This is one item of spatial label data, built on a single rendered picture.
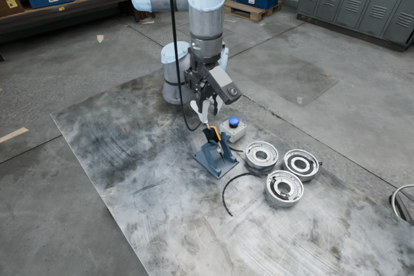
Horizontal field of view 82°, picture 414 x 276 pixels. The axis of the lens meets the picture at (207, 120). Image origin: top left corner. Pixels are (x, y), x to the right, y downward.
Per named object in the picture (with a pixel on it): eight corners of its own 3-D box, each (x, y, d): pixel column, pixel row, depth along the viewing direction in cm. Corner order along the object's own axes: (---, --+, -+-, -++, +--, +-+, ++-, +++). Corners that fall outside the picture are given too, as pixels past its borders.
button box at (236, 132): (246, 133, 91) (247, 124, 87) (233, 143, 87) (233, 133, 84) (230, 122, 95) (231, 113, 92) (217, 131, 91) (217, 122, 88)
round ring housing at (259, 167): (278, 154, 83) (281, 146, 80) (271, 178, 76) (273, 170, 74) (250, 145, 87) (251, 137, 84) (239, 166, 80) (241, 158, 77)
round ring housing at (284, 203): (307, 197, 71) (311, 190, 69) (282, 215, 67) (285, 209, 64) (281, 172, 78) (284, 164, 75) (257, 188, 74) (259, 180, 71)
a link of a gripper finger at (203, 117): (193, 114, 73) (196, 87, 68) (207, 124, 70) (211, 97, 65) (185, 117, 71) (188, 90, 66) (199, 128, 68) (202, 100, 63)
